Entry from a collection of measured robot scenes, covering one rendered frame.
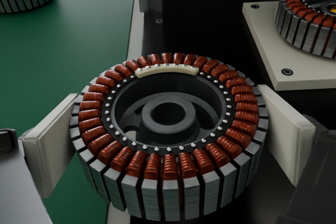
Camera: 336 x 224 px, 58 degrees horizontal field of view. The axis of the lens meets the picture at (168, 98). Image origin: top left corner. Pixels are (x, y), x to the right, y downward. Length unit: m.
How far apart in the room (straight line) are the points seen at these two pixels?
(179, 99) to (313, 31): 0.16
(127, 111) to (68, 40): 0.23
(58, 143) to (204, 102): 0.09
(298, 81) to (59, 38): 0.29
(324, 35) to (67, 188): 0.25
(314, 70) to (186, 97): 0.14
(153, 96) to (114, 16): 0.26
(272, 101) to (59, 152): 0.11
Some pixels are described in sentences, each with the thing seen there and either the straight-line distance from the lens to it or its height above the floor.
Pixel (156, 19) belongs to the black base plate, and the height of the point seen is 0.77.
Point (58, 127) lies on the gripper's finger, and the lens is 0.16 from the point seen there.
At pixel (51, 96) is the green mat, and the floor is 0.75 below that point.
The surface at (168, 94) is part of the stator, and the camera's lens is 0.21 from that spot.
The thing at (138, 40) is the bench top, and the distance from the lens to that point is 0.39.
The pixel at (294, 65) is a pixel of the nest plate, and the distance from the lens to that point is 0.31.
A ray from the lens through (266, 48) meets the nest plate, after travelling 0.32.
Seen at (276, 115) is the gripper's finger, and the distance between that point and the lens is 0.16.
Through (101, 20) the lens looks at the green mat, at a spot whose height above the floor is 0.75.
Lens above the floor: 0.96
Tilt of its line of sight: 44 degrees down
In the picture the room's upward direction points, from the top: 3 degrees counter-clockwise
